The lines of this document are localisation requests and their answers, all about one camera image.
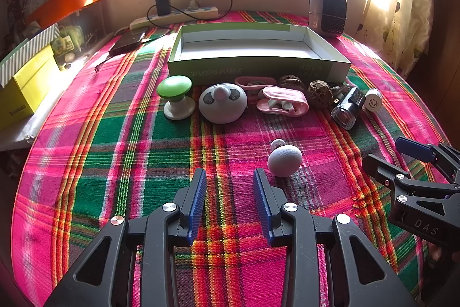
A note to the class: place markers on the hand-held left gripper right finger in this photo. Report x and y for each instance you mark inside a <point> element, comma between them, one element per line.
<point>261,206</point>

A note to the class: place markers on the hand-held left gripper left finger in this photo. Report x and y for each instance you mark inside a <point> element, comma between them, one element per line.
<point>198,206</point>

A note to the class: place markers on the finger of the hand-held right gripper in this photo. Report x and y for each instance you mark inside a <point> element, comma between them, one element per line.
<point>413,146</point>
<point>384,168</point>

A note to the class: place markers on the white egg-shaped object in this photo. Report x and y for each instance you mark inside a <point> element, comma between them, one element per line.
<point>284,161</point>

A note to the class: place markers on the small white round jar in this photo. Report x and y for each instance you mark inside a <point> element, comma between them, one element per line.
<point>373,100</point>

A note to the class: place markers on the black device with clear cap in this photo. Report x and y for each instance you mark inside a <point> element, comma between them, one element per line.
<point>346,111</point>

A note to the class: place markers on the brown walnut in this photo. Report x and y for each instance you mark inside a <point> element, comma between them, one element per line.
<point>291,82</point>
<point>319,93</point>

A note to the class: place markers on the grey panda toy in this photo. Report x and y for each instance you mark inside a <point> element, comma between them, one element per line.
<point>222,109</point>

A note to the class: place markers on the green mushroom-shaped massager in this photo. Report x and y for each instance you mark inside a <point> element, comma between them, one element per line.
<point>174,86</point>

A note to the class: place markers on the green cardboard box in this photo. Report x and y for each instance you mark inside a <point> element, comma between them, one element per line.
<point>251,71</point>

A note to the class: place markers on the dotted cream curtain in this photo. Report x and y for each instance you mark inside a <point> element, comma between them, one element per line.
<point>402,23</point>

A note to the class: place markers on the grey device with black grille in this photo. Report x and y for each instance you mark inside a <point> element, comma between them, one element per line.
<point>332,17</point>

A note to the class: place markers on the black phone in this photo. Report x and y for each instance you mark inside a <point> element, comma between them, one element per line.
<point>127,41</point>

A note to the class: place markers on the cream power strip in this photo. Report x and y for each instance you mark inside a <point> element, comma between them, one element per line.
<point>201,12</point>

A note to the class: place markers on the small white ball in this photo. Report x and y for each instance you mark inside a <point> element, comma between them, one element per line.
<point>70,57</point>

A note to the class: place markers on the white plug adapter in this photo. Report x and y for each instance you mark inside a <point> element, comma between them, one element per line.
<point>194,4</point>

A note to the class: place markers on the black charger adapter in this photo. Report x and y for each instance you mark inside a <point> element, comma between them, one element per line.
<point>162,5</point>

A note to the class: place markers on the yellow box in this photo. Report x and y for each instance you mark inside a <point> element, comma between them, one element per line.
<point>28,87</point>

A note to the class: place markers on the green printed card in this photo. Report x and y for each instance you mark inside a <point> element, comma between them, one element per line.
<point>64,42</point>

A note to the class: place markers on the green white striped box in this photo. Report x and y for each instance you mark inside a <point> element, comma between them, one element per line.
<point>21,55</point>

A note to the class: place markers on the orange tray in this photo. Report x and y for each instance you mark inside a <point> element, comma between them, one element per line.
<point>72,1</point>

